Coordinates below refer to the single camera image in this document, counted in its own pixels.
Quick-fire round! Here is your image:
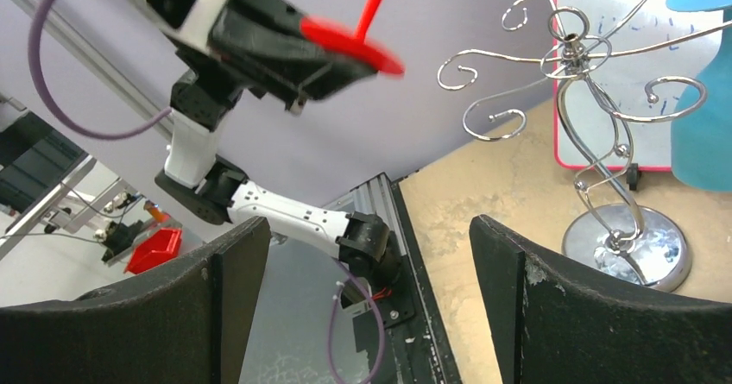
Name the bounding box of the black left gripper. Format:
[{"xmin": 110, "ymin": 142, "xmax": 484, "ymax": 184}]
[{"xmin": 210, "ymin": 0, "xmax": 377, "ymax": 115}]

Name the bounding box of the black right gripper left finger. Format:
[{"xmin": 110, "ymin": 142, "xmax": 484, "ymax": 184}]
[{"xmin": 1, "ymin": 217, "xmax": 270, "ymax": 383}]

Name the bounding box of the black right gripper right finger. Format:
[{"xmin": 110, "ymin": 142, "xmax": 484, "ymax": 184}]
[{"xmin": 469, "ymin": 215, "xmax": 731, "ymax": 383}]

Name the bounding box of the red plastic wine glass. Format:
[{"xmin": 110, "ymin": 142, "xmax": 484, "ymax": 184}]
[{"xmin": 300, "ymin": 0, "xmax": 406, "ymax": 77}]

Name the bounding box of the teal plastic wine glass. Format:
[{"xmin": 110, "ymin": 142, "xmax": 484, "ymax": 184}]
[{"xmin": 666, "ymin": 0, "xmax": 731, "ymax": 192}]

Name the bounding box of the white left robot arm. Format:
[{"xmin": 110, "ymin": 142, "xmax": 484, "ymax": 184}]
[{"xmin": 141, "ymin": 0, "xmax": 404, "ymax": 287}]

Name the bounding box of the chrome wine glass rack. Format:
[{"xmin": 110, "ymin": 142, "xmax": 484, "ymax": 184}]
[{"xmin": 437, "ymin": 0, "xmax": 732, "ymax": 293}]

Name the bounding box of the red storage bin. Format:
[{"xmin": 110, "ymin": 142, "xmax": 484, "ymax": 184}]
[{"xmin": 125, "ymin": 228, "xmax": 182, "ymax": 274}]

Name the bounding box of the red-framed whiteboard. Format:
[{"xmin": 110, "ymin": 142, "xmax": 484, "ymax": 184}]
[{"xmin": 555, "ymin": 0, "xmax": 723, "ymax": 172}]

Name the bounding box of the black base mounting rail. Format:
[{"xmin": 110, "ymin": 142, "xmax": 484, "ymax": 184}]
[{"xmin": 339, "ymin": 173, "xmax": 462, "ymax": 383}]

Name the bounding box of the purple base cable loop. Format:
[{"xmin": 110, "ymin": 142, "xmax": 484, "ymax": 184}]
[{"xmin": 325, "ymin": 258, "xmax": 388, "ymax": 384}]

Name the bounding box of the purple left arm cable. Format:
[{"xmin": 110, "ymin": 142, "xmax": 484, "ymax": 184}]
[{"xmin": 27, "ymin": 0, "xmax": 175, "ymax": 142}]

